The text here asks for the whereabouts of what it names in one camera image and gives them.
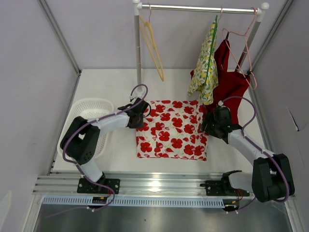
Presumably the red flower print cloth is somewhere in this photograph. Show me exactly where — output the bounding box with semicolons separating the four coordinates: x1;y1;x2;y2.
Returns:
136;100;208;161

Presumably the lemon print skirt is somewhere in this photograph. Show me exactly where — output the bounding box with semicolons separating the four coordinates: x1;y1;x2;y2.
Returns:
187;19;219;105

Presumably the yellow plastic hanger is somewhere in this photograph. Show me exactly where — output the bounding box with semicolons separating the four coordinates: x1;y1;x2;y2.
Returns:
139;14;165;82

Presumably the green plastic hanger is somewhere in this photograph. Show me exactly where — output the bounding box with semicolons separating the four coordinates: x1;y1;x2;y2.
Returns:
202;15;221;88

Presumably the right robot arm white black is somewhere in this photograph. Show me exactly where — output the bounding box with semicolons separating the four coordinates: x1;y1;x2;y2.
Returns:
200;107;295;203

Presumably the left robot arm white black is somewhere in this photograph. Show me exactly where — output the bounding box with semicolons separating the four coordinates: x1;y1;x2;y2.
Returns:
60;98;151;193

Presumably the red garment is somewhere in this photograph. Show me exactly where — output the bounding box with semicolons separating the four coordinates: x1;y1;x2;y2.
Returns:
204;40;249;124

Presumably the white plastic basket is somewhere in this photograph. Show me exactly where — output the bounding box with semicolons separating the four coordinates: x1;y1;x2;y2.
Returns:
57;98;114;157

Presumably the clothes rack metal white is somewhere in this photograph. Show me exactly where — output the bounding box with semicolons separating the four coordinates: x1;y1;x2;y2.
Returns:
132;0;269;84

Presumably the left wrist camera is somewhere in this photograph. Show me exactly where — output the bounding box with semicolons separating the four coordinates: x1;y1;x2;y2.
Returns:
129;93;144;101

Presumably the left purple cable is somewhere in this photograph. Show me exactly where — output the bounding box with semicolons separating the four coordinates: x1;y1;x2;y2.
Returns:
62;84;149;213

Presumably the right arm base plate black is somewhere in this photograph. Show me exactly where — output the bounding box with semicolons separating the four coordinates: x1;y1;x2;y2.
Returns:
200;180;250;197

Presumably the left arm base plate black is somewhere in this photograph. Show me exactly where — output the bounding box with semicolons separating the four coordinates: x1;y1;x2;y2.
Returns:
77;178;120;194

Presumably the white slotted cable duct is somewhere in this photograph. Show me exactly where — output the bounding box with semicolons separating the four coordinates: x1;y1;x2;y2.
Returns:
42;195;225;208

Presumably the aluminium rail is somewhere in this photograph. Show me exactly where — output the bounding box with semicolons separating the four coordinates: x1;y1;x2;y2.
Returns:
32;172;222;198

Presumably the right aluminium frame post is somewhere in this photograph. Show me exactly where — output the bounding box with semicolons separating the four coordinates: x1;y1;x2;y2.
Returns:
248;0;297;74

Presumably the aluminium frame post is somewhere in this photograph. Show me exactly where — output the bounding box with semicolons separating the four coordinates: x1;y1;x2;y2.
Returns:
248;0;297;74
37;0;82;75

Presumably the left aluminium frame post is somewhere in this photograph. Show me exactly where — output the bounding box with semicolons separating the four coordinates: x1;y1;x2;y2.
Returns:
37;0;82;75

